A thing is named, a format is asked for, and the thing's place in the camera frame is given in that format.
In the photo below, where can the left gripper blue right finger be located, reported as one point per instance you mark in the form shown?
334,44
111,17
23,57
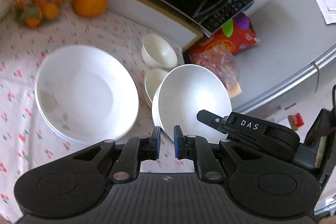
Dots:
197,149

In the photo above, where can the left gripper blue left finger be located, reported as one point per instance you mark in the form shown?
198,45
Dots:
136,150

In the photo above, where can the small white bowl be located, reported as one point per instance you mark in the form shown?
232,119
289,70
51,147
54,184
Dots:
184,92

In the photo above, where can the blue patterned plate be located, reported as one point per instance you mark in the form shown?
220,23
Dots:
60,134

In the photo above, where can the large cream bowl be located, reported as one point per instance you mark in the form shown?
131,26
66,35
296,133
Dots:
152,81

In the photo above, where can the Ganten water carton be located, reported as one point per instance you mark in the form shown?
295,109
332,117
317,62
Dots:
234,90

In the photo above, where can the plastic bag of oranges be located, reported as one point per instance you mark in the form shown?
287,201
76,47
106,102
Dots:
220,61

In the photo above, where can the cherry print tablecloth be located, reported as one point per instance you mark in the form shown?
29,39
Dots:
26,140

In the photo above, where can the wooden framed white shelf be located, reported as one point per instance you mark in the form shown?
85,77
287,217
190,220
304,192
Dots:
159,17

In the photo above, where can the silver refrigerator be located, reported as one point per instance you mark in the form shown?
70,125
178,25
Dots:
294,58

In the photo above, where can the red cardboard box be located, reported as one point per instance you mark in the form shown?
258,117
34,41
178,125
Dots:
239,41

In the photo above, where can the purple and green toy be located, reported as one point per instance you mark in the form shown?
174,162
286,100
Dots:
240,21

